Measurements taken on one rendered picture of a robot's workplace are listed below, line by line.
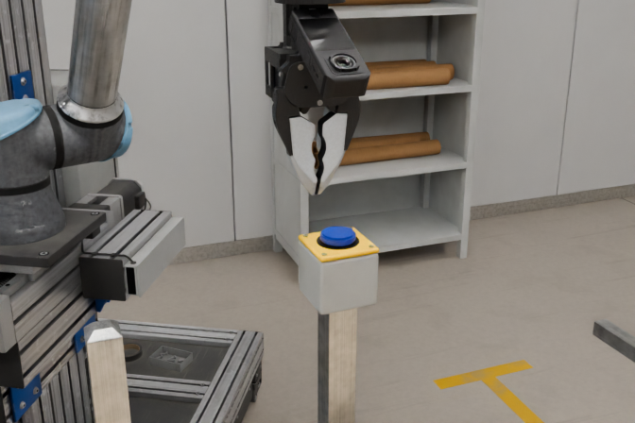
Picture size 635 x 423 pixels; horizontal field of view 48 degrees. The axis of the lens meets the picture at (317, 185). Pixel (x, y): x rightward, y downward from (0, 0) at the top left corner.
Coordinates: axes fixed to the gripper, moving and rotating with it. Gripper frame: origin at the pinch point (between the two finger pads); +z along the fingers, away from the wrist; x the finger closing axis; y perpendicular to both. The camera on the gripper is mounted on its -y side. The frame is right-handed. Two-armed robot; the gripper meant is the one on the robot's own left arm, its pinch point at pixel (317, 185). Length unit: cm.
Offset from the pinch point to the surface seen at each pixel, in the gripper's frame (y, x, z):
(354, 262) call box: -2.3, -3.5, 8.5
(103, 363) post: -2.0, 23.5, 15.6
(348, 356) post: -0.5, -3.5, 21.3
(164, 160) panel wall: 267, -15, 75
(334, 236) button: 0.1, -2.1, 6.2
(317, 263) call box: -1.7, 0.5, 8.3
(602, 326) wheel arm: 32, -70, 47
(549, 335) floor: 147, -151, 130
